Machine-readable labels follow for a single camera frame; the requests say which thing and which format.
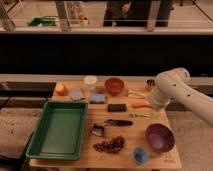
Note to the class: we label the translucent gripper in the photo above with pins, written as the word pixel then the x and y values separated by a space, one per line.
pixel 155 113

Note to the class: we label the silver fork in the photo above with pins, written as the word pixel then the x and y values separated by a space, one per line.
pixel 137 115

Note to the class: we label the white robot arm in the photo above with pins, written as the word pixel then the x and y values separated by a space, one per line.
pixel 173 84

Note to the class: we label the purple bowl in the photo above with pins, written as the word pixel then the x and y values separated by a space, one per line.
pixel 160 138

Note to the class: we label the red bowl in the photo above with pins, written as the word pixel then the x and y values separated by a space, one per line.
pixel 114 86

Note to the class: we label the orange carrot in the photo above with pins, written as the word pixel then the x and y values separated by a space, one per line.
pixel 141 105

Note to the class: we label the cream tongs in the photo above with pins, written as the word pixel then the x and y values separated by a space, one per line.
pixel 136 94

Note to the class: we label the small metal cup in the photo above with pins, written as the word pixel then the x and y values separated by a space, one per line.
pixel 150 84

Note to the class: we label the black rectangular block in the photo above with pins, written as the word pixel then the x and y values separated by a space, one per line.
pixel 117 108

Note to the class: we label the blue cup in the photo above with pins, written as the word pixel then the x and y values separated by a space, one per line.
pixel 140 155

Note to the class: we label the white cup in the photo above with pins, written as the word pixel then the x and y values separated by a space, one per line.
pixel 90 82

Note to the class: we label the green plastic tray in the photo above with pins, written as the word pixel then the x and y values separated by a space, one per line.
pixel 59 133

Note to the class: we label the orange fruit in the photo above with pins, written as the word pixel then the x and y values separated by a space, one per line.
pixel 61 89

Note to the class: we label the person in dark clothes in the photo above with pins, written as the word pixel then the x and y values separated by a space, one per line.
pixel 134 13

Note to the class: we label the green object on floor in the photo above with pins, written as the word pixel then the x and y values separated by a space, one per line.
pixel 43 21

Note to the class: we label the black handled peeler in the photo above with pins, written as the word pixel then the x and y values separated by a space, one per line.
pixel 119 123

